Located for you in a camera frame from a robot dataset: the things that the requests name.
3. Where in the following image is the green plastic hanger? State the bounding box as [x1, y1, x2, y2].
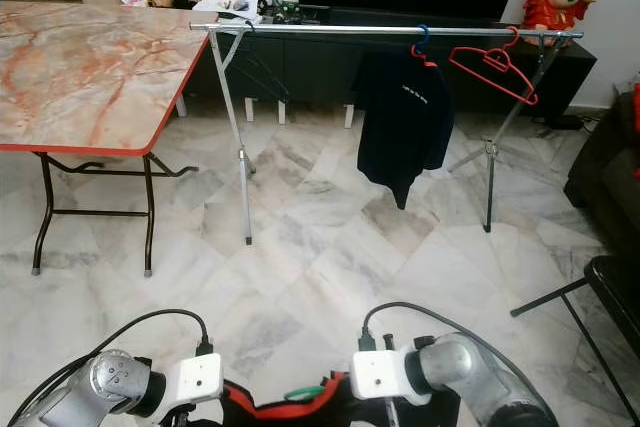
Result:
[282, 385, 326, 403]

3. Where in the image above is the blue and red hanger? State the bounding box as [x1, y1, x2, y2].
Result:
[410, 25, 439, 68]

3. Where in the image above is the red plastic hanger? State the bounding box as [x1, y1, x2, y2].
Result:
[448, 27, 539, 106]

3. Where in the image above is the marble pattern folding table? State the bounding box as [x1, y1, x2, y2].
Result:
[0, 2, 211, 276]

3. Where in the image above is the white paper stack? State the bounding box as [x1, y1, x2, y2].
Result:
[190, 0, 261, 26]

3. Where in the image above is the silver metal clothes rack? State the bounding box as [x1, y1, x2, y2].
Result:
[190, 21, 585, 246]

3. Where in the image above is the navy blue t-shirt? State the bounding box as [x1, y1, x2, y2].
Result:
[356, 47, 455, 210]

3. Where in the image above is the black soundbar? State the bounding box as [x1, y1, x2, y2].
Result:
[325, 7, 466, 27]

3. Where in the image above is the dark brown sofa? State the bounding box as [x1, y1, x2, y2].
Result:
[565, 87, 640, 258]

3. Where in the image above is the black folding chair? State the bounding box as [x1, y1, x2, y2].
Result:
[510, 255, 640, 393]

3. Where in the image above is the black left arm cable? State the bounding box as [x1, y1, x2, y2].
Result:
[20, 309, 211, 427]

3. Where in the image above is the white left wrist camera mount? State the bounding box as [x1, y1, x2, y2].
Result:
[160, 352, 224, 413]

